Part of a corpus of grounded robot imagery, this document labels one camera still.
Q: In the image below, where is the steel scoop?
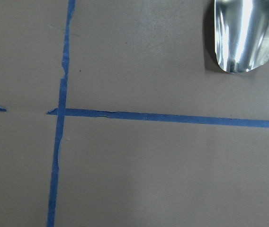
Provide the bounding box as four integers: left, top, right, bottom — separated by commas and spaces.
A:
214, 0, 269, 73

